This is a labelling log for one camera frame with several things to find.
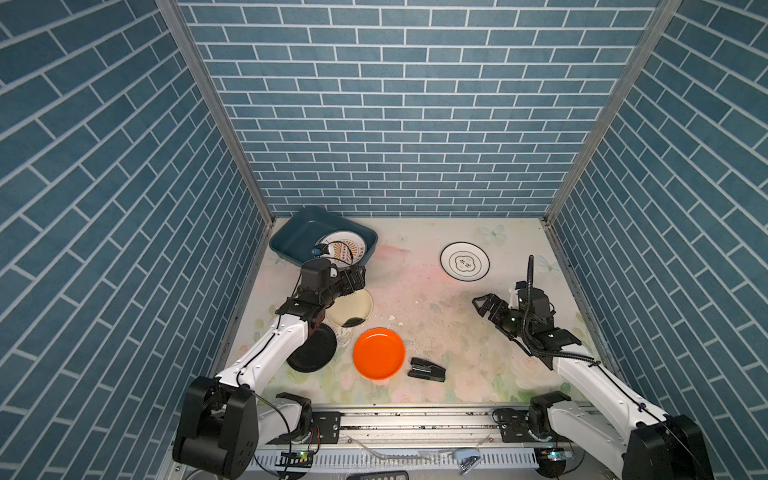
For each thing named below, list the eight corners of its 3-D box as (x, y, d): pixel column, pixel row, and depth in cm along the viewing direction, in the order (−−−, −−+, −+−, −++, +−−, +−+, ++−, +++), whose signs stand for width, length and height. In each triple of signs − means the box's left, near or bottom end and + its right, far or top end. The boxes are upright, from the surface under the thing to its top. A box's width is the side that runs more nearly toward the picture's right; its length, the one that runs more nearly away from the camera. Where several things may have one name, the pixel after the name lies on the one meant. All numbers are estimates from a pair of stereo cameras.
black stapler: (407, 374, 84) (407, 371, 82) (410, 359, 87) (410, 356, 85) (443, 383, 83) (444, 380, 81) (445, 367, 86) (446, 364, 84)
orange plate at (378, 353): (351, 379, 83) (350, 377, 82) (355, 330, 93) (355, 327, 91) (405, 379, 84) (405, 377, 82) (404, 330, 93) (405, 327, 91)
